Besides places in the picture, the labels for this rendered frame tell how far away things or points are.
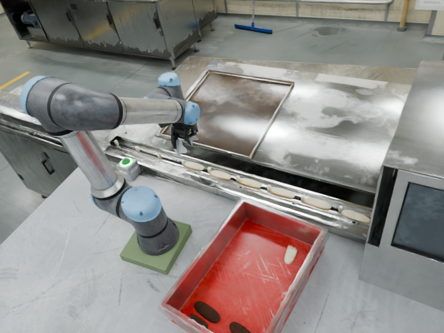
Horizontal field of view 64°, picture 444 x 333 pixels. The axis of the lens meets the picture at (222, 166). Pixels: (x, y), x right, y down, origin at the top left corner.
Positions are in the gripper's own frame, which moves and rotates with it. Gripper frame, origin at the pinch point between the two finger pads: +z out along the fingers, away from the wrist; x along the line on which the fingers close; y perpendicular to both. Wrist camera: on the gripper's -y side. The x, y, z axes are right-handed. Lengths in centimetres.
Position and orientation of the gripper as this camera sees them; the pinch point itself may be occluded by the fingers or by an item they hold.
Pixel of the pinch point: (184, 148)
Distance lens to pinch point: 153.7
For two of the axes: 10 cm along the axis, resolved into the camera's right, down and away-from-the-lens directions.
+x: 5.0, -6.3, 5.9
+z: 1.5, 7.3, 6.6
